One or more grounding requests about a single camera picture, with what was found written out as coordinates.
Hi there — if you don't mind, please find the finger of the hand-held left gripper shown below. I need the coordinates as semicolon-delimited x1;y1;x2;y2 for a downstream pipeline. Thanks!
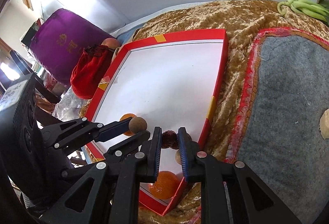
60;131;151;181
41;116;134;156

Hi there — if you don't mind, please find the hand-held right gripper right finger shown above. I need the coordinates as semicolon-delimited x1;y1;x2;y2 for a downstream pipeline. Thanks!
177;127;302;224

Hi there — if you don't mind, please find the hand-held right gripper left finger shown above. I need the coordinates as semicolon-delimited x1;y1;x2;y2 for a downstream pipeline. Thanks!
38;126;163;224

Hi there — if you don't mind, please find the red cardboard tray white inside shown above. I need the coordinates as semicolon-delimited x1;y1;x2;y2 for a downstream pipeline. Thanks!
84;29;229;216

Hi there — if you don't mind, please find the orange mandarin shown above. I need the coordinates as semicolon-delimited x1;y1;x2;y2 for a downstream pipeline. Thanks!
119;113;137;137
148;171;182;200

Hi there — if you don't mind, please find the clear plastic bag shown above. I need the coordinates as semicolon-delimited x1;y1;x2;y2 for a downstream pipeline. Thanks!
55;86;89;122

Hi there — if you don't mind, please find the pale red apple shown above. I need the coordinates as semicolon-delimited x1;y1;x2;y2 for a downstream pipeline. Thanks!
101;37;121;52

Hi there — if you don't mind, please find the purple tote bag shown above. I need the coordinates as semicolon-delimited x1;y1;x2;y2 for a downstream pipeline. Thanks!
28;8;117;86

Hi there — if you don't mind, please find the grey mat with red border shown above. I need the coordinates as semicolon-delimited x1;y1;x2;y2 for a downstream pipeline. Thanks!
226;28;329;224

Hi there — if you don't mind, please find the gold velvet cloth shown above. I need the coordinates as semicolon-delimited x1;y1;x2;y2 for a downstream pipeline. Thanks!
77;0;329;224

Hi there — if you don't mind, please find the green bok choy bunch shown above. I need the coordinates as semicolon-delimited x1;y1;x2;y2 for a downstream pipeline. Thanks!
277;0;329;26

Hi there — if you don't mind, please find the red drawstring pouch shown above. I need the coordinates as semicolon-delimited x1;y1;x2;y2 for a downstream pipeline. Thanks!
70;45;114;100

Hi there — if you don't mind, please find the wooden wall frame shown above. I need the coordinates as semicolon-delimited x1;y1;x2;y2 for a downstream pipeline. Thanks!
20;0;34;11

